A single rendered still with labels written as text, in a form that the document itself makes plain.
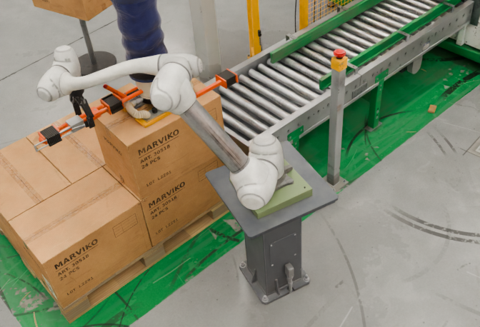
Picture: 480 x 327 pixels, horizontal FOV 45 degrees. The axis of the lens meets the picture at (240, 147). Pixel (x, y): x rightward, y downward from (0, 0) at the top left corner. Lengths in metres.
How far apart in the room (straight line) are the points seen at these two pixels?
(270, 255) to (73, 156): 1.34
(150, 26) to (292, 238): 1.31
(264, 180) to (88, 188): 1.21
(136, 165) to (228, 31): 2.80
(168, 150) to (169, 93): 0.85
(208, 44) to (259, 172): 2.24
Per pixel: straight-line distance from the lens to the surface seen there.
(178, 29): 5.77
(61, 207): 3.36
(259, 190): 2.56
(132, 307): 3.50
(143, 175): 3.16
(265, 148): 2.70
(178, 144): 3.18
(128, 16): 2.85
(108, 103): 3.05
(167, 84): 2.36
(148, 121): 3.08
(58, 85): 2.66
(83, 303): 3.50
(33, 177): 3.61
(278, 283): 3.36
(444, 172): 4.19
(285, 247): 3.16
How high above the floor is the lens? 2.85
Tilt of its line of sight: 42 degrees down
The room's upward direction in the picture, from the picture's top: 5 degrees counter-clockwise
